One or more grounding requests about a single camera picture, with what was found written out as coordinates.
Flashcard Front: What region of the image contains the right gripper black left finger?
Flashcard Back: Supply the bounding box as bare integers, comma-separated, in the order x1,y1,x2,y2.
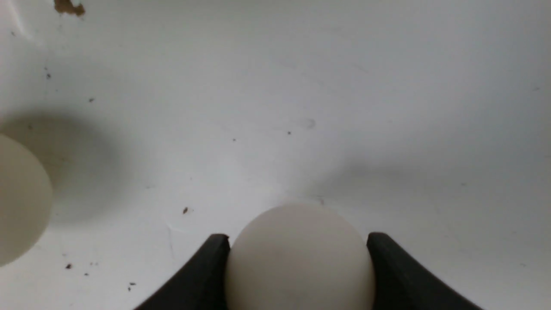
137,234,230,310

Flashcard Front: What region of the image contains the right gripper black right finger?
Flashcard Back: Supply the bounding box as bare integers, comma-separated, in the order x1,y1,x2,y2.
367,232,480,310

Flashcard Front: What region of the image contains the plain white ball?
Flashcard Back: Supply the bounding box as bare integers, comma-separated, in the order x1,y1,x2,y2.
224,205,376,310

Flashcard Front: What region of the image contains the white ball red black logo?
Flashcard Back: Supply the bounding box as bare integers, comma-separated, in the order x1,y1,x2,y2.
0,135,53,267

